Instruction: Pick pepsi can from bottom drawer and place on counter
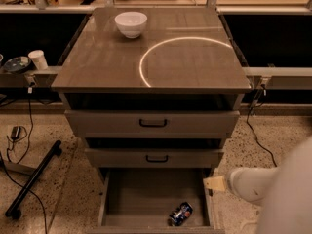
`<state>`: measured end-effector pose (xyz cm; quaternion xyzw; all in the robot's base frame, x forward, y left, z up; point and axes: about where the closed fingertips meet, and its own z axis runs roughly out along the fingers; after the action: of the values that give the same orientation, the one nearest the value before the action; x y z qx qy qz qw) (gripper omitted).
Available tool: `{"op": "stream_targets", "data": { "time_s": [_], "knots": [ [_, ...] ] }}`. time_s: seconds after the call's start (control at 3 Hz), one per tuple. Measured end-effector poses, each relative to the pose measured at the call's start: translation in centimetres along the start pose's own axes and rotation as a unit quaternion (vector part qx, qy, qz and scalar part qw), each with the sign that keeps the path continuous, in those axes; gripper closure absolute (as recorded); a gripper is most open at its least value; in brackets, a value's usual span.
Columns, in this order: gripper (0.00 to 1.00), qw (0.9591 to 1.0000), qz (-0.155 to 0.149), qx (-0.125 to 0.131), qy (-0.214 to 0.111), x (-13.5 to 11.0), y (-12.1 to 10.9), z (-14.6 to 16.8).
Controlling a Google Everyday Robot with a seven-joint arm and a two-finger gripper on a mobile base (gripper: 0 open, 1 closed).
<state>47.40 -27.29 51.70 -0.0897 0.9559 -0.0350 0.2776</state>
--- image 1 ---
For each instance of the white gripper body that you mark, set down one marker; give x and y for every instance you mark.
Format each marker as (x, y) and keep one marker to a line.
(241, 181)

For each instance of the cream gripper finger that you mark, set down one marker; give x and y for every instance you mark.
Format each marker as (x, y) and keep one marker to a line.
(215, 183)

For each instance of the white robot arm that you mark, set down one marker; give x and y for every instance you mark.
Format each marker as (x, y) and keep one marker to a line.
(284, 192)

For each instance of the crushed blue pepsi can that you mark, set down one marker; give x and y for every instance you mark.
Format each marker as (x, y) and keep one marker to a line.
(180, 214)

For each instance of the open bottom drawer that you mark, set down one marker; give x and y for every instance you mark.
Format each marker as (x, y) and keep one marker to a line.
(139, 201)

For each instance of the brown drawer cabinet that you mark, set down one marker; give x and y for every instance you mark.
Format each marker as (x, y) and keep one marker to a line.
(183, 61)

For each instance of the white ceramic bowl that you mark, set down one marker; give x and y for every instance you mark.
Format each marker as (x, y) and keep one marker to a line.
(131, 24)

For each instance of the black metal stand leg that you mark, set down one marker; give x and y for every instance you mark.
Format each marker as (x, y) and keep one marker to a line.
(14, 210)

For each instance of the black power adapter left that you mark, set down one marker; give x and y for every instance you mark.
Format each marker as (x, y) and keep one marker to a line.
(15, 133)

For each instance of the white paper cup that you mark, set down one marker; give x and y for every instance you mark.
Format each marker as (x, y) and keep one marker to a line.
(38, 58)

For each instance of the dark blue plate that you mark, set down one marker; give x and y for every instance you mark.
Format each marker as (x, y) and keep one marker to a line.
(17, 65)

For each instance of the middle drawer with handle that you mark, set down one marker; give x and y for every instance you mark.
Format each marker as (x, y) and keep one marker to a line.
(154, 158)

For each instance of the drawer with handle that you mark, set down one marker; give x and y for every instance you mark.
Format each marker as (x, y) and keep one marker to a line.
(145, 124)
(154, 158)

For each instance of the top drawer with handle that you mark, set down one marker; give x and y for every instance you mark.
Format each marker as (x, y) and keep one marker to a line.
(145, 124)

